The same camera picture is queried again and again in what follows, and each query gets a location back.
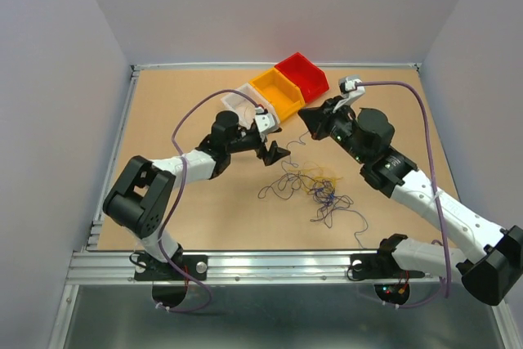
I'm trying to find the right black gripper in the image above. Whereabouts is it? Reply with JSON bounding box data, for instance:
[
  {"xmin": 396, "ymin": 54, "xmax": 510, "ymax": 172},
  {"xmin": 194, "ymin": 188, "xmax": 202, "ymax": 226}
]
[{"xmin": 298, "ymin": 95, "xmax": 368, "ymax": 165}]

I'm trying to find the blue thin wire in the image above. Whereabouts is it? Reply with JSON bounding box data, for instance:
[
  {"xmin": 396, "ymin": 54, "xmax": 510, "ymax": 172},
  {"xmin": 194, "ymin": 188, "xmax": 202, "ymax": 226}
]
[{"xmin": 279, "ymin": 129, "xmax": 369, "ymax": 250}]

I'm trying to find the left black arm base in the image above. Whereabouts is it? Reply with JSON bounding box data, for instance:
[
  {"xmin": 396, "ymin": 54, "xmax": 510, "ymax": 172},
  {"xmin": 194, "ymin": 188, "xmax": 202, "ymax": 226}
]
[{"xmin": 129, "ymin": 252, "xmax": 208, "ymax": 282}]

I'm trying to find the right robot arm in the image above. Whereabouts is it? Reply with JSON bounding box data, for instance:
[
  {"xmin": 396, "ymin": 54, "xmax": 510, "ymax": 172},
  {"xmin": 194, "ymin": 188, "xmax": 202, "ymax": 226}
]
[{"xmin": 298, "ymin": 99, "xmax": 522, "ymax": 306}]

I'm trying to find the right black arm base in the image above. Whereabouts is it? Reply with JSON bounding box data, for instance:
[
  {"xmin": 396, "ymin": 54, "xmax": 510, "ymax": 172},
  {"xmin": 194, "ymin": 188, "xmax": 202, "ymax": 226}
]
[{"xmin": 347, "ymin": 252, "xmax": 425, "ymax": 281}]

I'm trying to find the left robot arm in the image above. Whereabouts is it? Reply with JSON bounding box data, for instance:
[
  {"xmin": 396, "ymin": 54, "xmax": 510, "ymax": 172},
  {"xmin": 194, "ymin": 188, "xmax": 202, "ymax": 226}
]
[{"xmin": 102, "ymin": 106, "xmax": 290, "ymax": 279}]

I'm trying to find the yellow plastic bin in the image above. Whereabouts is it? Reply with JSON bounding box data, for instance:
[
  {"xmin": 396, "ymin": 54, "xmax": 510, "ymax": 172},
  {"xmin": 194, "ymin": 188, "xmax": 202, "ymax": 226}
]
[{"xmin": 250, "ymin": 68, "xmax": 306, "ymax": 123}]

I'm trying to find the red plastic bin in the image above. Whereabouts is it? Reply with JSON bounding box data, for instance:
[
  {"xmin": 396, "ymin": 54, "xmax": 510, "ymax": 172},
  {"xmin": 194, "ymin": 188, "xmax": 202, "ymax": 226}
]
[{"xmin": 275, "ymin": 52, "xmax": 329, "ymax": 104}]

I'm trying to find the white plastic bin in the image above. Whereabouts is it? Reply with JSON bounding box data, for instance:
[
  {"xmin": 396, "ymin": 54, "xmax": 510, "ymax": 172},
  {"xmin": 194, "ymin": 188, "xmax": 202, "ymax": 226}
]
[{"xmin": 221, "ymin": 83, "xmax": 270, "ymax": 128}]

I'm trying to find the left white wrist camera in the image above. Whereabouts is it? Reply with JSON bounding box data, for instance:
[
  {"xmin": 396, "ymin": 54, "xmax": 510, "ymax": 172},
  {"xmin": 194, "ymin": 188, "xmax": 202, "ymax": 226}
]
[{"xmin": 254, "ymin": 105, "xmax": 279, "ymax": 135}]

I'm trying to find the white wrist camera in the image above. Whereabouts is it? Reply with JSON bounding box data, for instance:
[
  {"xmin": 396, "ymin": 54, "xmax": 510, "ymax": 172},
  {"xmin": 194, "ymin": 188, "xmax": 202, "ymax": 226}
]
[
  {"xmin": 333, "ymin": 76, "xmax": 365, "ymax": 112},
  {"xmin": 254, "ymin": 105, "xmax": 279, "ymax": 135}
]

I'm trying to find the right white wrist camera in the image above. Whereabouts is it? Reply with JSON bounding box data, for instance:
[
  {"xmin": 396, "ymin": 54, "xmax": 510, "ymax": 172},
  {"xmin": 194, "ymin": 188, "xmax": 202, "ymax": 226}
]
[{"xmin": 333, "ymin": 76, "xmax": 365, "ymax": 112}]

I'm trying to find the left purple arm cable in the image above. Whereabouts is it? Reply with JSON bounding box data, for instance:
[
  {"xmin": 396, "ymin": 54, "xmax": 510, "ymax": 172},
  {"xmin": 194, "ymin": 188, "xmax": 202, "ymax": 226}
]
[{"xmin": 156, "ymin": 90, "xmax": 266, "ymax": 313}]

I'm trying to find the aluminium front rail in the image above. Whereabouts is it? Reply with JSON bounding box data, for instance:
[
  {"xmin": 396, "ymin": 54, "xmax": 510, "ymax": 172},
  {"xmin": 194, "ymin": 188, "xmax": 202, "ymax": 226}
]
[{"xmin": 65, "ymin": 247, "xmax": 503, "ymax": 284}]

